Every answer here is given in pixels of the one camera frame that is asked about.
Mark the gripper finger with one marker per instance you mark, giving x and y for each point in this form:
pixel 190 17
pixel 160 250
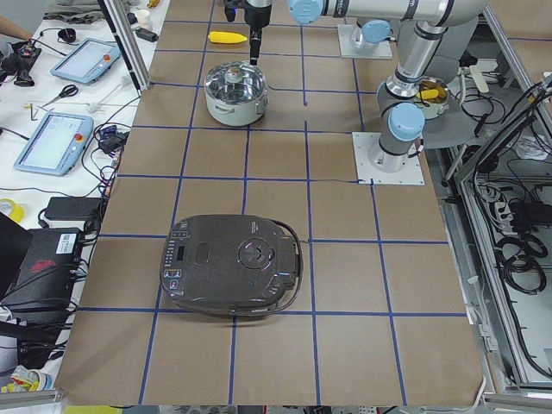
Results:
pixel 257 44
pixel 252 51

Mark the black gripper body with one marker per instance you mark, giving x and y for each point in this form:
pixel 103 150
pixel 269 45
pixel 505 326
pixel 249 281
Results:
pixel 256 18

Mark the yellow corn cob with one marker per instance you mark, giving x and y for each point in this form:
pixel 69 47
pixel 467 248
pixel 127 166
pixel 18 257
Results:
pixel 226 38

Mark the glass pot lid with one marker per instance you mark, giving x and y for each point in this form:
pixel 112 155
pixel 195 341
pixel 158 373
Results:
pixel 235 82

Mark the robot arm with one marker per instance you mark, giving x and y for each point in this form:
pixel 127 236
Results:
pixel 258 3
pixel 402 120

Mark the white electric cooking pot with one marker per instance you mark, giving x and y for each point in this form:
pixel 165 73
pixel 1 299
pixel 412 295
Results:
pixel 238 115

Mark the steel pot with corn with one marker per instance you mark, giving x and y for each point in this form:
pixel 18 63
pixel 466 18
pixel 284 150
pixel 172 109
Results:
pixel 432 97

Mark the white paper cup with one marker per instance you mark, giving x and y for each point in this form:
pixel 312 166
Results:
pixel 144 19

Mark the blue teach pendant far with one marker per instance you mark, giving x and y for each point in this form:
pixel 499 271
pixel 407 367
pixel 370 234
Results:
pixel 88 62

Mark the blue teach pendant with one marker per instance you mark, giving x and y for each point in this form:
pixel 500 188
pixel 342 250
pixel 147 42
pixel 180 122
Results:
pixel 88 62
pixel 56 144

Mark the black scissors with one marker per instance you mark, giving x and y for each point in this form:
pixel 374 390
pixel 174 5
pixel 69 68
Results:
pixel 70 90

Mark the blue teach pendant near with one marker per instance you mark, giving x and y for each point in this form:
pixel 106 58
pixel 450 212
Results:
pixel 56 144

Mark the black rice cooker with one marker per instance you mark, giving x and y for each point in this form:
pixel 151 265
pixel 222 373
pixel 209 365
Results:
pixel 232 265

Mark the black power adapter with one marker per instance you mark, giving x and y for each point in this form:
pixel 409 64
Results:
pixel 71 208

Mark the yellow tape roll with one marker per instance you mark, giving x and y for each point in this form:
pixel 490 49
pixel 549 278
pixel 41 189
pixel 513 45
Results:
pixel 12 210

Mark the black red computer box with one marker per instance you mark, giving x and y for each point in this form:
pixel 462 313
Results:
pixel 37 271

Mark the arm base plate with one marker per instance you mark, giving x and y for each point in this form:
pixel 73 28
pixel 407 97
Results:
pixel 354 45
pixel 376 167

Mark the aluminium frame post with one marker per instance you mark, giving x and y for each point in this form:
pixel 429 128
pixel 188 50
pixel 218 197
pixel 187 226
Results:
pixel 119 25

